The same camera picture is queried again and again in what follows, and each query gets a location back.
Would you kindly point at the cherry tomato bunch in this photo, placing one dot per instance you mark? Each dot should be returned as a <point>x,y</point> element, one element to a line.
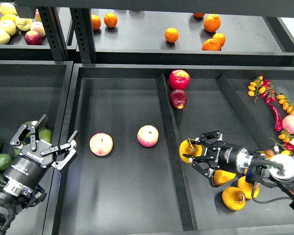
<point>284,142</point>
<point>262,88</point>

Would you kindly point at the orange front right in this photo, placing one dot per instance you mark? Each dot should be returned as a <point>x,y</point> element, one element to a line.
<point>211,45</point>

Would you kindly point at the red apple on shelf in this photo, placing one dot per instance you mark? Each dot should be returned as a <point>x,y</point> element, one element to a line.
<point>33,38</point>

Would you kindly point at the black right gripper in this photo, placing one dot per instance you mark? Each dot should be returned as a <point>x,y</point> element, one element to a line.
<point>223,156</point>

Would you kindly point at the black perforated post left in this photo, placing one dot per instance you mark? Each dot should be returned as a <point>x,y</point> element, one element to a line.
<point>52,26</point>

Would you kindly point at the dark red apple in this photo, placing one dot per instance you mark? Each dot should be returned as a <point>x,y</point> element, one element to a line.
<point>178,99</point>

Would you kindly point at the black middle tray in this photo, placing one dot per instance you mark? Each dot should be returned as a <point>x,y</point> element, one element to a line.
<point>148,190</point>

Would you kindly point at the pink apple left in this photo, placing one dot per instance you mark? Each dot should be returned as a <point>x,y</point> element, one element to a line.
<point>101,144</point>

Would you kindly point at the cherry tomato bunch top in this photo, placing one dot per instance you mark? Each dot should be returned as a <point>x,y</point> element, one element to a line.
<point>262,88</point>

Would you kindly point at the orange centre shelf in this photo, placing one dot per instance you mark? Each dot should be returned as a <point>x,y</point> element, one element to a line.
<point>171,35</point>

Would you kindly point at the green avocado beside tray edge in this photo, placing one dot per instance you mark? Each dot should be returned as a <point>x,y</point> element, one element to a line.
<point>46,135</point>

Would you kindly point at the black upper shelf right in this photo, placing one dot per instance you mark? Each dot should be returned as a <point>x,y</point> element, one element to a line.
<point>138,38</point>

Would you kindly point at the black left tray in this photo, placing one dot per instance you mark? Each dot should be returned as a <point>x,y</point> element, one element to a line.
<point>29,89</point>

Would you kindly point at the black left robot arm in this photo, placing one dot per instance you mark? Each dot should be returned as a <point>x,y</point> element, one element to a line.
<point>20,188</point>

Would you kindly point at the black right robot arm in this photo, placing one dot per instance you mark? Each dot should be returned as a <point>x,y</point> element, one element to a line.
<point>275,172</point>

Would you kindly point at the pink apple centre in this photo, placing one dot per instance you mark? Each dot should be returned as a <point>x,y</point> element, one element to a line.
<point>148,136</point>

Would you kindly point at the pale peach on shelf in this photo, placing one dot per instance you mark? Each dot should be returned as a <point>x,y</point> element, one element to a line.
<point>38,27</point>

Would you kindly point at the pink apple right tray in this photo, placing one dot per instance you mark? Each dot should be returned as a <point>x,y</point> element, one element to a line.
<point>288,123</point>

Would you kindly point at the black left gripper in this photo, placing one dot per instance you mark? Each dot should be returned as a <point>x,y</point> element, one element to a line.
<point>36,157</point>

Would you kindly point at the red chili pepper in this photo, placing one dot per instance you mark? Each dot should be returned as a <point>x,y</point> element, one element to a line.
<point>277,118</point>

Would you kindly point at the bright red apple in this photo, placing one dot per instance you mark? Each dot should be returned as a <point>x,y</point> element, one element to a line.
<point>179,79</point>

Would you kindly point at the orange cherry tomato vine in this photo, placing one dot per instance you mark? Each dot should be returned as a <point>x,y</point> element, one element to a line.
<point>286,103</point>

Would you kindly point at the orange right small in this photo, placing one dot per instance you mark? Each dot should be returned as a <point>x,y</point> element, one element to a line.
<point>220,37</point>

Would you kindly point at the pale yellow apple right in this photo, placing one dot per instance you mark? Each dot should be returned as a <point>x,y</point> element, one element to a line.
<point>23,24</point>

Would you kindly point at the black tray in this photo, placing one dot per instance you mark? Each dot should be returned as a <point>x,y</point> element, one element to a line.
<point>29,89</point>
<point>148,190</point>

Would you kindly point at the pale yellow apple middle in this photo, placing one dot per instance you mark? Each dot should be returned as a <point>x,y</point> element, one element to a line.
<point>8,26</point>

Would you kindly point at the pink apple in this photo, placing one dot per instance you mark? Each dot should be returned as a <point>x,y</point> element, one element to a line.
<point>148,136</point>
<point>101,144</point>

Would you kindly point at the cherry tomato bunch bottom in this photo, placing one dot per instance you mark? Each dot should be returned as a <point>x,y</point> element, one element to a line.
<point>284,142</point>

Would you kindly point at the green avocado centre hidden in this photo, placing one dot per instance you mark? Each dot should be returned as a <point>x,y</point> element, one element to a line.
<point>17,151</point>

